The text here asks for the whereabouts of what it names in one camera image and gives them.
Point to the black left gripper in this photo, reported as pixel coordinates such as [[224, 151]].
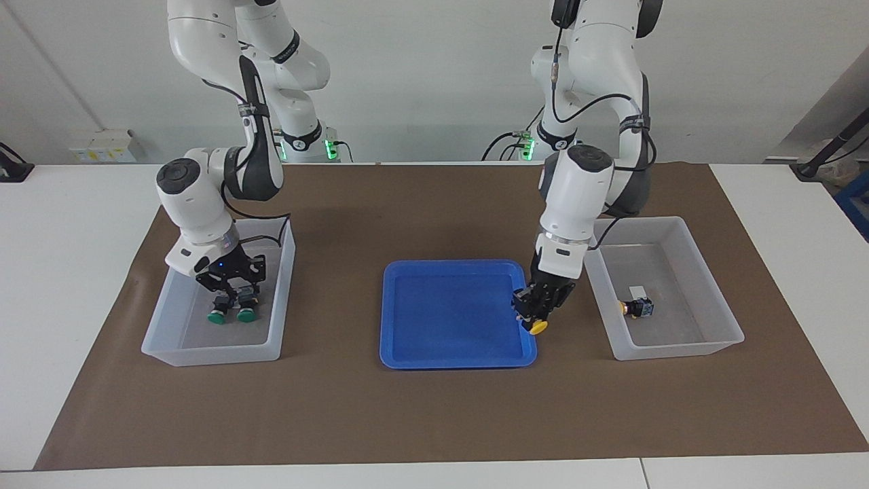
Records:
[[553, 284]]

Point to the black pole stand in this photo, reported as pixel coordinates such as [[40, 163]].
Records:
[[828, 149]]

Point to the blue plastic tray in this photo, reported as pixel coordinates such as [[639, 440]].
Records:
[[455, 312]]

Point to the green push button switch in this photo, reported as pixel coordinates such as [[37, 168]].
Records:
[[217, 314], [246, 312]]

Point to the white wall socket strip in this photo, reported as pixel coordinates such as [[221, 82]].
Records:
[[102, 146]]

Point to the yellow push button switch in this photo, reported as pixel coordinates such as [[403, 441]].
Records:
[[638, 308], [540, 327]]

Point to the translucent white plastic box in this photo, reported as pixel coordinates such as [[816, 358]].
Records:
[[679, 326], [183, 339]]

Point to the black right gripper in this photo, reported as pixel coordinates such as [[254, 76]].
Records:
[[231, 270]]

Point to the blue crate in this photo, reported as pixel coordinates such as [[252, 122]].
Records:
[[857, 204]]

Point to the brown paper table mat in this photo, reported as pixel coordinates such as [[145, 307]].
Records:
[[434, 421]]

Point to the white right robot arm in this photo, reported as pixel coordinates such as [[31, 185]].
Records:
[[197, 204]]

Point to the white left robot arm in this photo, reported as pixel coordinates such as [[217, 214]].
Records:
[[577, 197]]

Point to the black clamp base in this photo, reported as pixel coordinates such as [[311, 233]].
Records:
[[13, 168]]

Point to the grey slanted panel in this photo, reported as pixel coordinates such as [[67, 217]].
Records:
[[815, 115]]

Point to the small white label sticker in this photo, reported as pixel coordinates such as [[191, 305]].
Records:
[[638, 292]]

